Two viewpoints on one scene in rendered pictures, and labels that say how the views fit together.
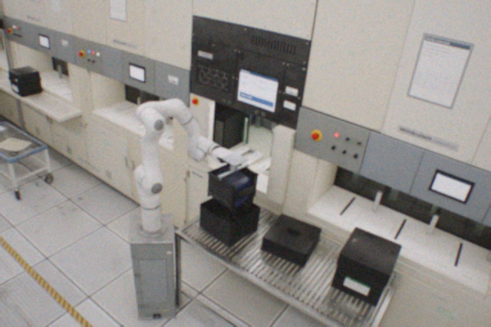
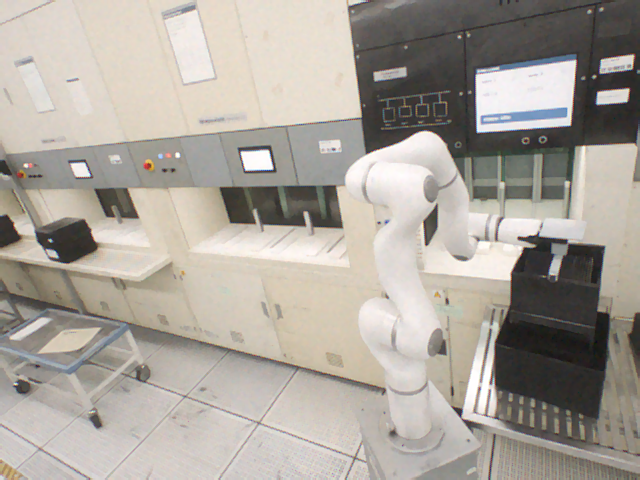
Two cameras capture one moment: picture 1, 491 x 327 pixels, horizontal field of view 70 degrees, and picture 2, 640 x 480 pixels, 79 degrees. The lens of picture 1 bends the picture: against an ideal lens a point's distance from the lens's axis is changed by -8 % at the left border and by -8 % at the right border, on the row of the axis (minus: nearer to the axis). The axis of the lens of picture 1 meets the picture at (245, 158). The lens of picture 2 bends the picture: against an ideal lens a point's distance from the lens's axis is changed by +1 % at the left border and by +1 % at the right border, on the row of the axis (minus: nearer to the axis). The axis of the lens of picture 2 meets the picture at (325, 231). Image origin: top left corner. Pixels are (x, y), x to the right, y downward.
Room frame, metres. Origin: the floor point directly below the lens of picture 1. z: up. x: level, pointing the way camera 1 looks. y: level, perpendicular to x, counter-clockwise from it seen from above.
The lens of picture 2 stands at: (1.01, 0.71, 1.79)
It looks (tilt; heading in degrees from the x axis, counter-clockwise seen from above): 23 degrees down; 359
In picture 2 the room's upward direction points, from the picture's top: 11 degrees counter-clockwise
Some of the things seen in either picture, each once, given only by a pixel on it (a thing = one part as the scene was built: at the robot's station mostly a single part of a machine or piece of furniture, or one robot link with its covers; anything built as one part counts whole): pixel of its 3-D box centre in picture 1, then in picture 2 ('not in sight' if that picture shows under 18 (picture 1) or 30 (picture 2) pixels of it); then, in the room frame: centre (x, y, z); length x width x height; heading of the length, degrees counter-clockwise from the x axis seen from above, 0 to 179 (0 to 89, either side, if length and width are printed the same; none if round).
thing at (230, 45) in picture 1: (265, 145); (493, 213); (2.70, -0.15, 0.98); 0.95 x 0.88 x 1.95; 147
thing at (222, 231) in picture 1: (229, 216); (550, 350); (1.91, 0.06, 0.85); 0.28 x 0.28 x 0.17; 49
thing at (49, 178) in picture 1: (12, 156); (73, 358); (3.28, 2.54, 0.24); 0.97 x 0.52 x 0.48; 60
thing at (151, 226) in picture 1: (151, 216); (409, 402); (1.82, 0.55, 0.85); 0.19 x 0.19 x 0.18
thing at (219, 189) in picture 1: (232, 181); (557, 277); (1.91, 0.06, 1.12); 0.24 x 0.20 x 0.32; 139
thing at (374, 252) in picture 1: (365, 265); not in sight; (1.53, -0.73, 0.89); 0.29 x 0.29 x 0.25; 61
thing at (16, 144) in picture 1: (13, 143); (70, 339); (3.16, 2.40, 0.47); 0.31 x 0.23 x 0.02; 79
